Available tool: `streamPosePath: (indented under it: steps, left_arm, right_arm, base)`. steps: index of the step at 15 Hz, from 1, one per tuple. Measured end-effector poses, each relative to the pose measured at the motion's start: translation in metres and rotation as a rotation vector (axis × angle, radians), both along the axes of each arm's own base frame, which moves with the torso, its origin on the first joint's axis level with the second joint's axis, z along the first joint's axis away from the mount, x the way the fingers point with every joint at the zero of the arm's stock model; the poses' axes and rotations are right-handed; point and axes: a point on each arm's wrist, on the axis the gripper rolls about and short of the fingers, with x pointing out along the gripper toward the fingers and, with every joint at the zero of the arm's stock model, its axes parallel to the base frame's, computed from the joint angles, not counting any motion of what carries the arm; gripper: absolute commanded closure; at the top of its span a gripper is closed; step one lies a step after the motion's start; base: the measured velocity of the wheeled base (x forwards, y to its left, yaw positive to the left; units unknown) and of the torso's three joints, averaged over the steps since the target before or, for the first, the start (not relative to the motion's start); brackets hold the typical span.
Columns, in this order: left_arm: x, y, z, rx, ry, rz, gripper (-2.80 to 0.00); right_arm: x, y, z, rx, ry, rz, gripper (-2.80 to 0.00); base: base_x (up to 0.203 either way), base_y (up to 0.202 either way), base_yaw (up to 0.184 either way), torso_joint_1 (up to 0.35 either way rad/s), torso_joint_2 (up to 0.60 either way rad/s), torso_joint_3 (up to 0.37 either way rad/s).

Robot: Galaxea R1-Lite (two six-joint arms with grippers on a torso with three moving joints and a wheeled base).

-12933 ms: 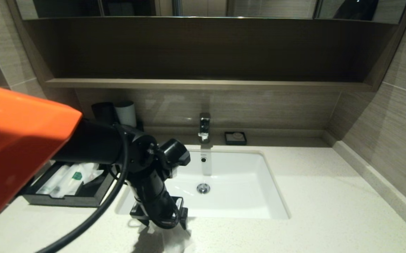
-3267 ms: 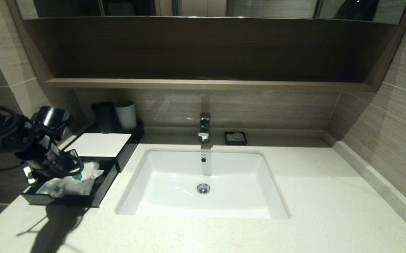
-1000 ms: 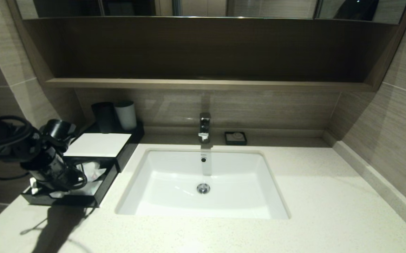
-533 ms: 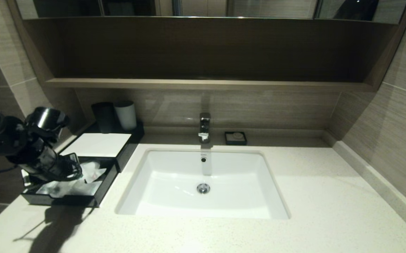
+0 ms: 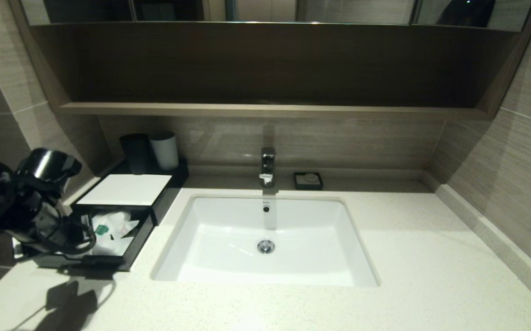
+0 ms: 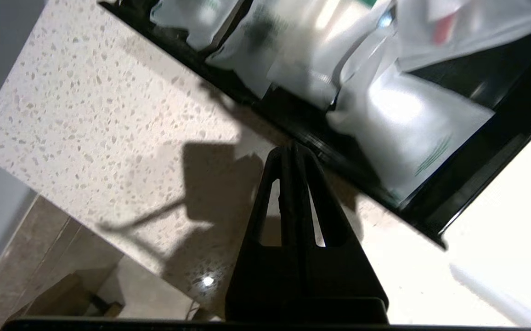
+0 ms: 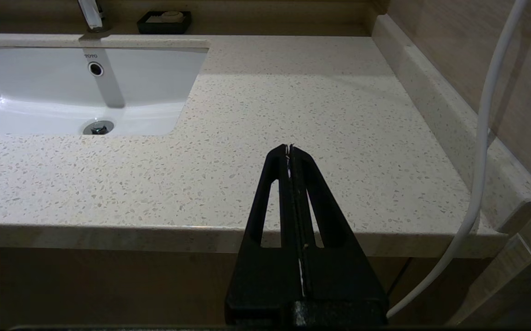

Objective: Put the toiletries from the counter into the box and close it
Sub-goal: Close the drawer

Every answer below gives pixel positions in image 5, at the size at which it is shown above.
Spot black pull-out drawer tray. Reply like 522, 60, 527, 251
31, 205, 156, 272

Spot mirror cabinet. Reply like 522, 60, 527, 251
22, 0, 531, 32

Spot white sink basin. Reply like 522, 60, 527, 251
151, 194, 380, 287

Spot black drawer box white top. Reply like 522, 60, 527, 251
70, 159, 190, 226

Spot black soap dish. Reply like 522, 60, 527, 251
294, 172, 323, 190

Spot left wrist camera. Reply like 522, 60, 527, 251
14, 147, 83, 196

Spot grey white cup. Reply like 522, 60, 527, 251
149, 131, 180, 171

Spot toothbrush packet green label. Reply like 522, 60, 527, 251
90, 222, 126, 256

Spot clear plastic sachet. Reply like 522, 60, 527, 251
92, 210, 140, 242

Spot black cup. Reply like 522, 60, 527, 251
119, 134, 152, 175

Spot chrome faucet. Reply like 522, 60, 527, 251
260, 147, 277, 188

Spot brown wooden wall shelf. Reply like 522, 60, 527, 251
11, 0, 531, 120

